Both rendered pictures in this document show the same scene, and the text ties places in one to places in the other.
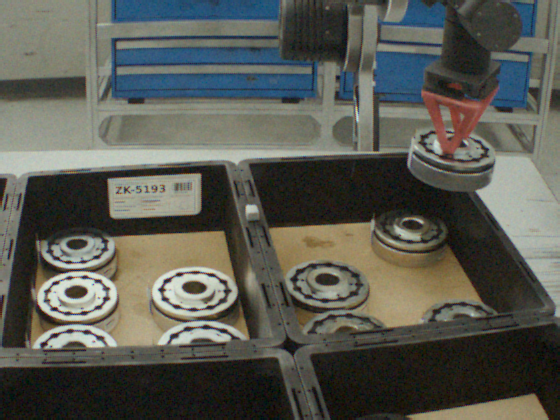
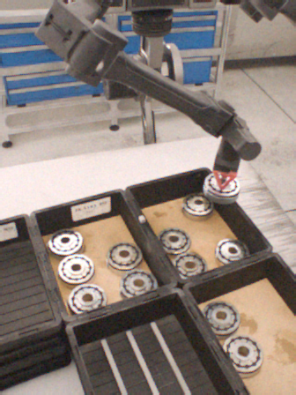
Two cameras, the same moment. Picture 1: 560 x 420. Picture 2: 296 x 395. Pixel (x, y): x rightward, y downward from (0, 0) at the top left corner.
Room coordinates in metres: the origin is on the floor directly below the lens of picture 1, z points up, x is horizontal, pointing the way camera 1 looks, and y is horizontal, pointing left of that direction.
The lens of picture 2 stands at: (0.06, 0.21, 1.78)
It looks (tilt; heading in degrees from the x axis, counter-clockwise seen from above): 43 degrees down; 345
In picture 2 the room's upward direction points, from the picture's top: 3 degrees clockwise
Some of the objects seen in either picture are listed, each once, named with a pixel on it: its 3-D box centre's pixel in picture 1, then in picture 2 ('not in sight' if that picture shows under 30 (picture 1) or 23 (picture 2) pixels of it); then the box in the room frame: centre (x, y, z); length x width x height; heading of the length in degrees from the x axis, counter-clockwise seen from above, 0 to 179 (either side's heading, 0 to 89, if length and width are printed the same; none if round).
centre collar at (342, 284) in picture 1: (326, 280); (173, 239); (0.85, -0.06, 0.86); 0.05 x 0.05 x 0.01
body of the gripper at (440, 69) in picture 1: (466, 50); (230, 149); (0.88, -0.20, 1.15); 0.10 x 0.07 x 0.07; 151
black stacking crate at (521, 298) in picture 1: (380, 273); (194, 232); (0.86, -0.12, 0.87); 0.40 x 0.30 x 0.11; 11
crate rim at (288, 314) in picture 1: (385, 237); (196, 219); (0.86, -0.12, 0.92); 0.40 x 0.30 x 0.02; 11
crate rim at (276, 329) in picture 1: (126, 252); (97, 249); (0.80, 0.17, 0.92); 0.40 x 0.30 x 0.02; 11
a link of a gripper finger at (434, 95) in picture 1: (456, 111); (225, 173); (0.87, -0.19, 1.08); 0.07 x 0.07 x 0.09; 61
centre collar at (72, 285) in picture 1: (76, 293); (76, 267); (0.79, 0.24, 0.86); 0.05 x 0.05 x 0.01
